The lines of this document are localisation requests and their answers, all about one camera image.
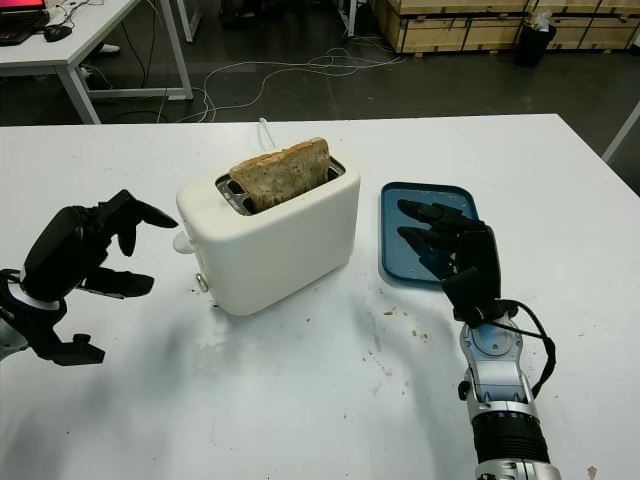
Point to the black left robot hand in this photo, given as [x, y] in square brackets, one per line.
[60, 250]

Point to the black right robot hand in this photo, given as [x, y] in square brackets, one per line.
[475, 265]

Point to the white toaster lever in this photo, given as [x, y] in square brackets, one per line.
[182, 243]

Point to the white two-slot toaster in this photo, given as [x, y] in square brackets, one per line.
[280, 250]

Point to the brown bread slice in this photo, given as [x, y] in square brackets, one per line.
[285, 175]

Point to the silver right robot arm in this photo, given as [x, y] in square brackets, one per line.
[500, 380]

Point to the blue plastic tray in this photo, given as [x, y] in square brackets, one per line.
[395, 250]

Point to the large tan bread crumb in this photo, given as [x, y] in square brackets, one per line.
[593, 473]

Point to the white office desk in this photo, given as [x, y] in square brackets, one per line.
[80, 50]

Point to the white shoe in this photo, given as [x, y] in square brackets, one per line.
[109, 48]

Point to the black computer mouse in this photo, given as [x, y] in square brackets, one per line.
[57, 33]

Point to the black trash bin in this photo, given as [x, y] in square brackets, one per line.
[535, 45]

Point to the black laptop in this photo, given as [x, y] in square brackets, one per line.
[20, 25]

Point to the stacked wooden crates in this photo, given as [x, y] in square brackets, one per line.
[450, 25]

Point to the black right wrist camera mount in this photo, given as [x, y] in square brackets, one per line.
[459, 314]

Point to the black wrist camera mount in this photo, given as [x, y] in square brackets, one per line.
[75, 352]
[459, 314]

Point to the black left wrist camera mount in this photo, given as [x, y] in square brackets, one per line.
[75, 352]

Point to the white desk frame leg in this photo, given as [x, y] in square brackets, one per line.
[349, 16]

